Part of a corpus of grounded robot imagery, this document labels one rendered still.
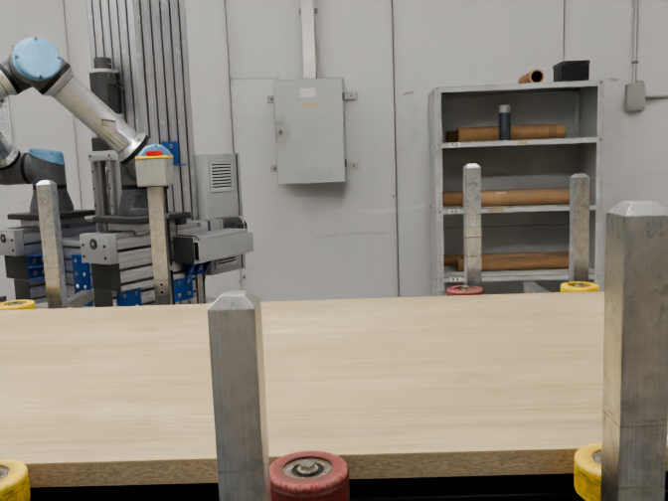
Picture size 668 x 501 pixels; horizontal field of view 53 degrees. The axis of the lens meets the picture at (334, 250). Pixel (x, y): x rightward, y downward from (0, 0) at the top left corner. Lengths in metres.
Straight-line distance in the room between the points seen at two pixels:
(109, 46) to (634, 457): 2.32
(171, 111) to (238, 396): 2.12
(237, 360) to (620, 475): 0.30
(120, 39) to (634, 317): 2.24
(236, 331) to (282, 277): 3.79
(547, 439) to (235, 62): 3.74
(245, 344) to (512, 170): 3.80
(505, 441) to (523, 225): 3.56
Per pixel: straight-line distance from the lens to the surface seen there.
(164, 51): 2.60
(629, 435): 0.56
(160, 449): 0.78
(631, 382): 0.55
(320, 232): 4.22
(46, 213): 1.72
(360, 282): 4.25
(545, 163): 4.28
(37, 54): 2.06
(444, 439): 0.76
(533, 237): 4.30
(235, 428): 0.53
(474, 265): 1.62
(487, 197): 3.82
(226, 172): 2.70
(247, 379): 0.51
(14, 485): 0.75
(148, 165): 1.62
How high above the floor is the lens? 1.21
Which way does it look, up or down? 8 degrees down
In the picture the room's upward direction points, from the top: 2 degrees counter-clockwise
